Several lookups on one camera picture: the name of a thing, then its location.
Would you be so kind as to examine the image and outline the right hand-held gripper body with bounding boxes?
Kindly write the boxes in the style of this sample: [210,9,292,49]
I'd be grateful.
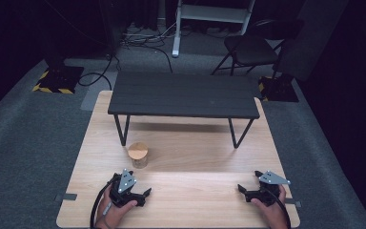
[245,171,292,207]

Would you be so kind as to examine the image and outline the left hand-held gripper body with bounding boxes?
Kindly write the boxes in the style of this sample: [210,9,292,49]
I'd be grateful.
[109,168,147,208]

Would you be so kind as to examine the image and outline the glass jar with wooden lid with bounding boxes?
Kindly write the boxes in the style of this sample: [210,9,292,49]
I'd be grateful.
[127,141,150,170]

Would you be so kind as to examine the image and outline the person's right hand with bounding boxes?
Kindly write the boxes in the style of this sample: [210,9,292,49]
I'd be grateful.
[250,185,289,229]

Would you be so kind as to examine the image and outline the person's left hand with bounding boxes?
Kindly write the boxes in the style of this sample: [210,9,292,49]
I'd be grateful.
[95,186,138,229]

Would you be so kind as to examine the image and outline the grey tape strip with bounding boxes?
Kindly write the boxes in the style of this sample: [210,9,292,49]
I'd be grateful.
[284,198,303,208]
[54,192,78,202]

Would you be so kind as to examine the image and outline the black low shelf table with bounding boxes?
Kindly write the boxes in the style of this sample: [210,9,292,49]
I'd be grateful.
[107,70,261,150]

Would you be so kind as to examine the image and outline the black folding chair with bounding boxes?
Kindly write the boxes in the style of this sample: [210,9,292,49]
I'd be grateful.
[211,18,305,77]

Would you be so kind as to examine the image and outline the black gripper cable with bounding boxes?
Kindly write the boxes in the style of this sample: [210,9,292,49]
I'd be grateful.
[89,177,117,229]
[266,187,293,229]

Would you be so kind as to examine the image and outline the black yellow striped base plate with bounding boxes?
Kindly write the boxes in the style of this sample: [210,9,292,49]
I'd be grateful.
[31,65,86,95]
[258,73,300,103]

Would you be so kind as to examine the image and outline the black floor cable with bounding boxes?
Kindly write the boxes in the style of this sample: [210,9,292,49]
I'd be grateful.
[77,52,122,92]

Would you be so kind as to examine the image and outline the bundle of floor cables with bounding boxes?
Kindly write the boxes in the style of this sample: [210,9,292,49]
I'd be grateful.
[119,21,185,74]

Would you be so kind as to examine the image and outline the white metal stand frame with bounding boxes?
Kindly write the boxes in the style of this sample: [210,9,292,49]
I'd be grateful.
[172,0,257,58]

